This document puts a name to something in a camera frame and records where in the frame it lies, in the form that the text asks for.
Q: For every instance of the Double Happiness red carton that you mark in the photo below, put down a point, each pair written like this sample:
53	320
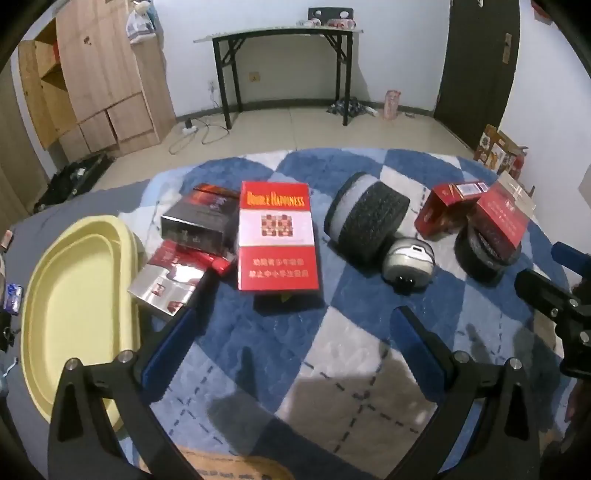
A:
276	238

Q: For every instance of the dark Huangshan cigarette box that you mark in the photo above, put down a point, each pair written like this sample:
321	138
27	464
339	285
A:
206	219

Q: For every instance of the yellow plastic tray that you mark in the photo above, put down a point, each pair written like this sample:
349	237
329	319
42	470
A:
77	304

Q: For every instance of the black white foam cylinder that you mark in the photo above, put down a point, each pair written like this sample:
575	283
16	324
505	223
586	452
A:
364	216

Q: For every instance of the blue snack packet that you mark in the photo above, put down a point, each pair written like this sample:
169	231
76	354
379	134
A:
14	294

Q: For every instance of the white power strip with cable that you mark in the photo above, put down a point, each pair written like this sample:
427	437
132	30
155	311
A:
202	130

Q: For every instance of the red box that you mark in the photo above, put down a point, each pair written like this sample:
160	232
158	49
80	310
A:
502	215

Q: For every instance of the pink bag on floor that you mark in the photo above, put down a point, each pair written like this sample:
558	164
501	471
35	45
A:
391	104

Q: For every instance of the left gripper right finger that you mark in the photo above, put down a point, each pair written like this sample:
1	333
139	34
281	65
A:
483	427

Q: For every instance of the colourful cardboard box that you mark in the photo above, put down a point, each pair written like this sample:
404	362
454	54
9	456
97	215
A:
499	153

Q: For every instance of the grey mat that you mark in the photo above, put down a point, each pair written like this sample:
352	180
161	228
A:
32	237

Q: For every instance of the wooden cabinet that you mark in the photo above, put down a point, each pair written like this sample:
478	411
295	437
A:
93	79

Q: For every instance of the blue white checkered rug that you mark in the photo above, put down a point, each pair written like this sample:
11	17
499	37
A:
315	387

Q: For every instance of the round white black gadget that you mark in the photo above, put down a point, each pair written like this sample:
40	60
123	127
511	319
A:
409	265

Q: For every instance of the small red cigarette pack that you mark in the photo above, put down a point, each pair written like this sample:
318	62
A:
447	207

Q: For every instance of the dark brown door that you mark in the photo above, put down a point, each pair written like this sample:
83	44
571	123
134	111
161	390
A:
479	69

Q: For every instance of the black folding table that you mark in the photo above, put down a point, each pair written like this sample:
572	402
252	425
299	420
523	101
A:
279	66

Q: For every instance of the red silver cigarette carton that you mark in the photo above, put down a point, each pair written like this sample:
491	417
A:
172	274

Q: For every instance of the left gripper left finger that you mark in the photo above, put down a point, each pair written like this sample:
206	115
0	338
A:
82	442

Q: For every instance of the black case on floor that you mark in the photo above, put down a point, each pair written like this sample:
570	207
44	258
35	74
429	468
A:
73	180

